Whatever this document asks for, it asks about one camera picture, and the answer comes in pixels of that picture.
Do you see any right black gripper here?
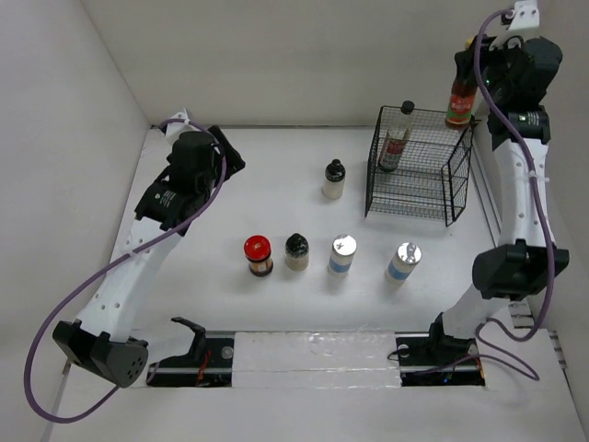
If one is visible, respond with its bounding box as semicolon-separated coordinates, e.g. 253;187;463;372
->
456;29;524;102

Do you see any green-label chili sauce bottle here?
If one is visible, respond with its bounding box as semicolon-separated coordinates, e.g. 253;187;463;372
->
444;36;478;131

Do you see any tall red-label sauce bottle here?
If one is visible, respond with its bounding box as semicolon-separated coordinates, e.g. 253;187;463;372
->
378;100;415;173

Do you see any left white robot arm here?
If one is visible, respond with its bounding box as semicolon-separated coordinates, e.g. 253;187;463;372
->
52;125;245;388

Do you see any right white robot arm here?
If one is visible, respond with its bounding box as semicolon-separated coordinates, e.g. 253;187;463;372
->
424;36;570;365

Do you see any red-lid sauce jar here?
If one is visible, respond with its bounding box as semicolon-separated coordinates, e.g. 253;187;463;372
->
244;235;273;277

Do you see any black-cap white spice bottle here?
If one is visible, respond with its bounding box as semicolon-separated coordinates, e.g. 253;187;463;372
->
284;233;309;272

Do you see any blue-band silver-top shaker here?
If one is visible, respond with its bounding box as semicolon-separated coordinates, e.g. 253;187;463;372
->
385;242;422;284
328;234;357;277

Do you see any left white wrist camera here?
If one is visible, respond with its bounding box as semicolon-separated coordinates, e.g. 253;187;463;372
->
158;108;192;145

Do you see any black wire basket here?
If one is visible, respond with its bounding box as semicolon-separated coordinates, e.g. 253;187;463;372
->
364;106;478;226

